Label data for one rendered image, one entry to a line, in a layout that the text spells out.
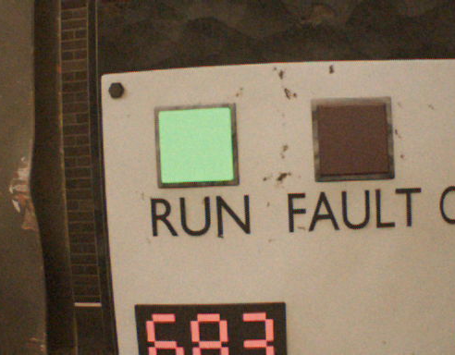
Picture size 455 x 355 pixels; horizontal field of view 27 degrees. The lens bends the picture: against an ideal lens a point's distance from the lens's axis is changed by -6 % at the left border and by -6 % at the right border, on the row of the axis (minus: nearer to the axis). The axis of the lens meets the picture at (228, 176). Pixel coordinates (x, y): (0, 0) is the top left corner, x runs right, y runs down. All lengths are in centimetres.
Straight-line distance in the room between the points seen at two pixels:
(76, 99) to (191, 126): 627
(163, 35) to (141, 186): 8
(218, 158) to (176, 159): 2
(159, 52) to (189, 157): 6
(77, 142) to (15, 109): 367
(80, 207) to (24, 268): 367
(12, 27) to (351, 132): 267
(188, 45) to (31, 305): 265
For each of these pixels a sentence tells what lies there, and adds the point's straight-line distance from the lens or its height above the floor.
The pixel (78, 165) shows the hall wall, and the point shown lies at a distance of 676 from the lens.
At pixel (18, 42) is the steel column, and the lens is 311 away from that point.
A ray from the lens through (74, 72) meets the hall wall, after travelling 677.
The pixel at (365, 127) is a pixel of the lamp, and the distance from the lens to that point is 49.
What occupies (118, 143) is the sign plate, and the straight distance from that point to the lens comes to 51.
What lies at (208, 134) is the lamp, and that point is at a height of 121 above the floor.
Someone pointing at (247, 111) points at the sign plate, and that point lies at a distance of 50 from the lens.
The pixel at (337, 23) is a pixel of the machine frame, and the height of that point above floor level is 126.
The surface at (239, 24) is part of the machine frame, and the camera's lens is 52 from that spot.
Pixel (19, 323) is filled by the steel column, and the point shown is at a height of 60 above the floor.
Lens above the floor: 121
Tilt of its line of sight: 3 degrees down
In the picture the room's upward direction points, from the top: 3 degrees counter-clockwise
